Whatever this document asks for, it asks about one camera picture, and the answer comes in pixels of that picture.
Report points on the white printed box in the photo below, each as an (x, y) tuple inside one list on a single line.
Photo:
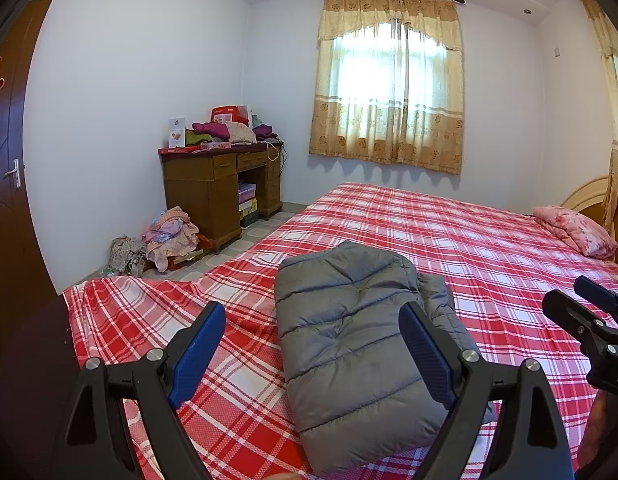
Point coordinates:
[(178, 134)]

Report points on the stack of boxes under desk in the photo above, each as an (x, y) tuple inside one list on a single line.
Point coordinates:
[(248, 205)]

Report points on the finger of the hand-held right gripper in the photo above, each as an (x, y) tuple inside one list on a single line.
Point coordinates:
[(596, 290), (574, 315)]

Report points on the green folded cloth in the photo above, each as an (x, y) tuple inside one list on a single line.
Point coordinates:
[(198, 139)]

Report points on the magenta folded clothes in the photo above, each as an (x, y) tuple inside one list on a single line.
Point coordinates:
[(211, 130)]

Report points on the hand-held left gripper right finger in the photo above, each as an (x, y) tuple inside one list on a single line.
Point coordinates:
[(424, 355)]

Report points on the grey puffer jacket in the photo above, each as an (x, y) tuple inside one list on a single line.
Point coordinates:
[(349, 350)]

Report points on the pink floral folded quilt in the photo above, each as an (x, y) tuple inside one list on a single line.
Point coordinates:
[(579, 230)]

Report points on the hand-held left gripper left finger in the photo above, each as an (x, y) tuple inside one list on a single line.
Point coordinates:
[(204, 350)]

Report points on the beige patterned window curtain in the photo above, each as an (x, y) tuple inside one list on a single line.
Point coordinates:
[(389, 85)]

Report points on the red cardboard box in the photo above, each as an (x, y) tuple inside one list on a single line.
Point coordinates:
[(228, 115)]

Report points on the dark purple folded clothes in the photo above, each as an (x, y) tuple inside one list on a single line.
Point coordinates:
[(265, 132)]

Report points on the beige patterned side curtain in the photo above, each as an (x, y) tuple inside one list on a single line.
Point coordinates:
[(614, 110)]

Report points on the brown wooden desk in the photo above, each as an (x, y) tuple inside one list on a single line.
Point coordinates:
[(199, 195)]

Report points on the wooden headboard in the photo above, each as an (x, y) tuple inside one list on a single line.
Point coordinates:
[(586, 197)]

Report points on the bed with red plaid sheet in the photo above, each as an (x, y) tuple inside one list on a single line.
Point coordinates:
[(489, 260)]

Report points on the beige folded clothes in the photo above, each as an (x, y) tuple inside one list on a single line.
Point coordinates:
[(240, 134)]

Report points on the grey patterned cloth heap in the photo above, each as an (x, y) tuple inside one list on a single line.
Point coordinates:
[(128, 255)]

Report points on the pink clothes pile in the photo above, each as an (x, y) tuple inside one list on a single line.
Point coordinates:
[(171, 237)]

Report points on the person's right hand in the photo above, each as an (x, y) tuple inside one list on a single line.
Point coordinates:
[(600, 420)]

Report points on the brown wooden door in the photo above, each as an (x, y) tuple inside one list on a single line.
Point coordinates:
[(14, 210)]

